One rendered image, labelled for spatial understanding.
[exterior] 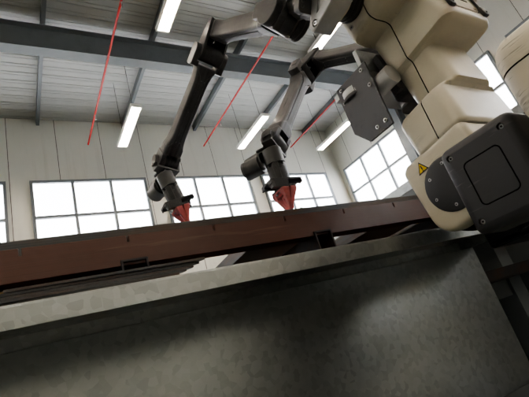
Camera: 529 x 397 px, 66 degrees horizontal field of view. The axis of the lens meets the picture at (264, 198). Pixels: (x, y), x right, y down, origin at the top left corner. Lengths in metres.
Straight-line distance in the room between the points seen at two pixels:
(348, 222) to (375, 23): 0.47
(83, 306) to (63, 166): 10.13
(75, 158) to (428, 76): 10.23
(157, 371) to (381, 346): 0.47
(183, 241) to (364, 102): 0.48
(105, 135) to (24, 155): 1.95
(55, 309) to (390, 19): 0.82
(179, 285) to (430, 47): 0.66
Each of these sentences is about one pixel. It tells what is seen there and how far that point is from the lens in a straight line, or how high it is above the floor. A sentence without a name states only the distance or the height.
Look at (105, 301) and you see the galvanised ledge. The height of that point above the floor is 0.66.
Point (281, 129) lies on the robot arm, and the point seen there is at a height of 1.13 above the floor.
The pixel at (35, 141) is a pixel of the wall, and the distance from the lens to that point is 11.01.
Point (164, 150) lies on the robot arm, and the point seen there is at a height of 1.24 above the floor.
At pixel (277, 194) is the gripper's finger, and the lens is 1.13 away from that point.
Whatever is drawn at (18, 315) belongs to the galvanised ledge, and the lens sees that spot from 0.59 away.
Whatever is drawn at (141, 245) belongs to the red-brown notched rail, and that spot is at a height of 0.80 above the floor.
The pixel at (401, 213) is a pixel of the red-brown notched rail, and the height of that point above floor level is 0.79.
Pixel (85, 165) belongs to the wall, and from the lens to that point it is 10.77.
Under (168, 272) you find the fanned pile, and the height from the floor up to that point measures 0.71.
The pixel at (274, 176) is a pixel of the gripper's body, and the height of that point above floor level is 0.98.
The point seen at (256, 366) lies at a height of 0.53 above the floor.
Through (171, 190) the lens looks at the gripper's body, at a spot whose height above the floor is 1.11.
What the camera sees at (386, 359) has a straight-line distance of 0.96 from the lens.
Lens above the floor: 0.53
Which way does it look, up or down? 21 degrees up
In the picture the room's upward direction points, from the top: 18 degrees counter-clockwise
